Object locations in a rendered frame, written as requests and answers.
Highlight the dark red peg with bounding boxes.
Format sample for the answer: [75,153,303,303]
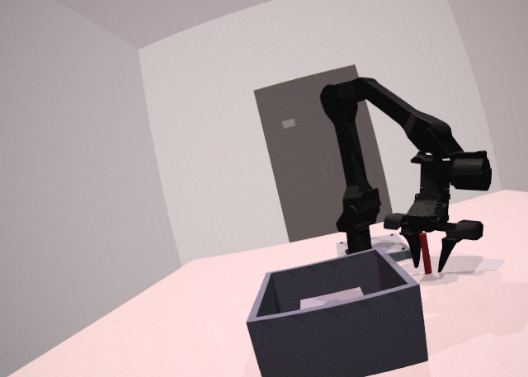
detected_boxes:
[419,233,432,275]

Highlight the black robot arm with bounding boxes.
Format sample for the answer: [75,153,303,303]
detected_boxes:
[320,77,492,255]

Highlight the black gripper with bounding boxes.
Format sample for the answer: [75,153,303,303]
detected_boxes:
[384,187,483,273]

